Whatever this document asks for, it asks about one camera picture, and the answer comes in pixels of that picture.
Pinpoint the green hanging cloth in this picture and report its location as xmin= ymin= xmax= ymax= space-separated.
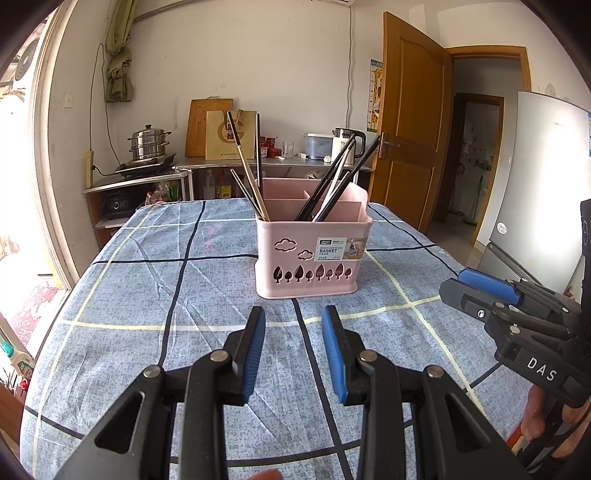
xmin=105 ymin=0 xmax=138 ymax=103

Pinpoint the tan paper gift bag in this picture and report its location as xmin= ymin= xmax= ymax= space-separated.
xmin=205 ymin=110 xmax=256 ymax=161

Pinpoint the black induction cooker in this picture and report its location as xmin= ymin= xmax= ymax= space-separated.
xmin=115 ymin=154 xmax=175 ymax=178

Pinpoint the soy sauce bottle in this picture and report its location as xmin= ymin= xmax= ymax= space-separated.
xmin=215 ymin=169 xmax=232 ymax=199

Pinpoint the wooden side shelf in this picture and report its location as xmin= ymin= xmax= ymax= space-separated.
xmin=83 ymin=170 xmax=194 ymax=248

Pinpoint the power strip on wall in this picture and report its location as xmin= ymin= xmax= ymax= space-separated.
xmin=85 ymin=150 xmax=94 ymax=177

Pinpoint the metal shelf table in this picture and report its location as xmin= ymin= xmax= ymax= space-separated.
xmin=172 ymin=154 xmax=373 ymax=202

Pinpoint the giraffe wall poster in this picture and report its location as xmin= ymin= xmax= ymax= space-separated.
xmin=367 ymin=59 xmax=383 ymax=133

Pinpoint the right human hand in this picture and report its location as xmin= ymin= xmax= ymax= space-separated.
xmin=519 ymin=384 xmax=591 ymax=460

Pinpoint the beige chopstick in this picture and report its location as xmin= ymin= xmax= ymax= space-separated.
xmin=226 ymin=111 xmax=270 ymax=222
xmin=229 ymin=169 xmax=263 ymax=220

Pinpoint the left human hand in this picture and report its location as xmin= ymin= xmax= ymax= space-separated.
xmin=247 ymin=469 xmax=283 ymax=480

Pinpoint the clear drinking glass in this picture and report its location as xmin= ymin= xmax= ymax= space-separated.
xmin=281 ymin=141 xmax=294 ymax=159

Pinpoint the stainless steel steamer pot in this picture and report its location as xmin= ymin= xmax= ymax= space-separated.
xmin=128 ymin=124 xmax=171 ymax=161

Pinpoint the wooden cutting board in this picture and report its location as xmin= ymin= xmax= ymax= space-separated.
xmin=185 ymin=98 xmax=233 ymax=158

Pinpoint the blue plaid tablecloth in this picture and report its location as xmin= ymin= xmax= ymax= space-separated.
xmin=20 ymin=199 xmax=529 ymax=479

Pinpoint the white electric kettle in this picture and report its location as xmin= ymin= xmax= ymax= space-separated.
xmin=332 ymin=128 xmax=367 ymax=166

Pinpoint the wooden door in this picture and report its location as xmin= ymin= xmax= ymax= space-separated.
xmin=370 ymin=12 xmax=453 ymax=233

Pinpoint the red jar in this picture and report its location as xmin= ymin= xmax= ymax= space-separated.
xmin=259 ymin=136 xmax=281 ymax=158

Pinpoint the black chopstick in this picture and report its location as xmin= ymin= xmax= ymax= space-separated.
xmin=312 ymin=136 xmax=382 ymax=222
xmin=295 ymin=144 xmax=346 ymax=221
xmin=312 ymin=138 xmax=356 ymax=222
xmin=254 ymin=113 xmax=263 ymax=197
xmin=314 ymin=171 xmax=356 ymax=222

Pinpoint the pink plastic utensil basket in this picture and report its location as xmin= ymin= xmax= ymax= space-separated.
xmin=254 ymin=178 xmax=373 ymax=299

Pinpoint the clear plastic storage box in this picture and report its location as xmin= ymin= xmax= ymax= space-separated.
xmin=304 ymin=133 xmax=332 ymax=161

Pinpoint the white refrigerator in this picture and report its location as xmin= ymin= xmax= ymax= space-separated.
xmin=478 ymin=91 xmax=590 ymax=293

